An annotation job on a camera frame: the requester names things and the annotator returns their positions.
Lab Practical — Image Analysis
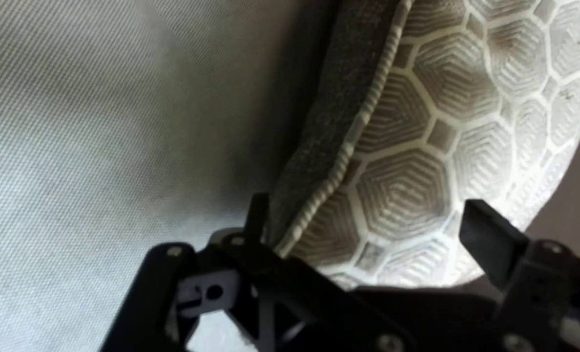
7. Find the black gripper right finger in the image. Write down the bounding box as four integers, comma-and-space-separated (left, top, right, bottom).
461, 198, 580, 315

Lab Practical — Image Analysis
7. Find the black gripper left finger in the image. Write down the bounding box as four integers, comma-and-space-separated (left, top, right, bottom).
218, 192, 394, 352

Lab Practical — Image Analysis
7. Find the large octagon-patterned pillow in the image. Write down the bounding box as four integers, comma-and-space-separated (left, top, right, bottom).
265, 0, 580, 291

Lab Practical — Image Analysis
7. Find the light gray couch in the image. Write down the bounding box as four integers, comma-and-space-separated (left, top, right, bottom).
0, 0, 349, 352

